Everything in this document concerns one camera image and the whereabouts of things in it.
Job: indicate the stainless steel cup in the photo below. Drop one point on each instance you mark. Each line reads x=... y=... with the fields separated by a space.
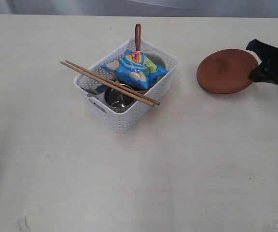
x=117 y=101

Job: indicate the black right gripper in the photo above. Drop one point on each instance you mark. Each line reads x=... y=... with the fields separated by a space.
x=266 y=53

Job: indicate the silver metal fork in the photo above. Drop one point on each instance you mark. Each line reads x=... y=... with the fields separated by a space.
x=89 y=90

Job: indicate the brown round plate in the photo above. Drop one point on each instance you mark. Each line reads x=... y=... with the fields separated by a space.
x=226 y=71

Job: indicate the white plastic woven basket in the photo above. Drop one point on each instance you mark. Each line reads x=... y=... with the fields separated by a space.
x=122 y=122

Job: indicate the brown wooden spoon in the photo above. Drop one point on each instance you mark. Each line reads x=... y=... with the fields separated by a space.
x=138 y=37

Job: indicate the blue snack chip bag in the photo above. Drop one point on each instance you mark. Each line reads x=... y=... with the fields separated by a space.
x=136 y=70

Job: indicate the pale green ceramic bowl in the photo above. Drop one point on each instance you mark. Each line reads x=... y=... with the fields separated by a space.
x=159 y=62

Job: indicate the silver table knife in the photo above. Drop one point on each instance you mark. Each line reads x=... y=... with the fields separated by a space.
x=100 y=89

